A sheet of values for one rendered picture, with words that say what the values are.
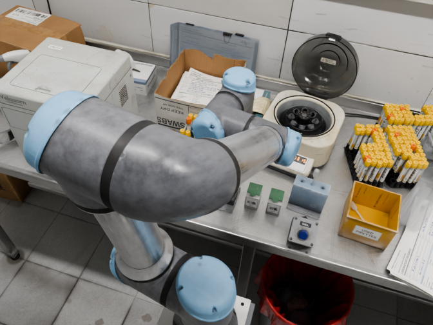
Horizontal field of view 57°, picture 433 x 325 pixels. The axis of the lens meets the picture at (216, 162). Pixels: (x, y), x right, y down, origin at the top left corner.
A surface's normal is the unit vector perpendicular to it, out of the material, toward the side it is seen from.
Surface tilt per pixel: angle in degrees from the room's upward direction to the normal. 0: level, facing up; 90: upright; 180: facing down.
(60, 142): 45
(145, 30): 90
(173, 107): 91
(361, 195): 90
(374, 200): 90
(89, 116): 3
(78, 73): 0
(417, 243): 0
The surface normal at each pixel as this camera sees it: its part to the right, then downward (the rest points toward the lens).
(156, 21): -0.30, 0.71
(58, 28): 0.05, -0.68
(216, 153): 0.66, -0.55
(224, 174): 0.81, -0.11
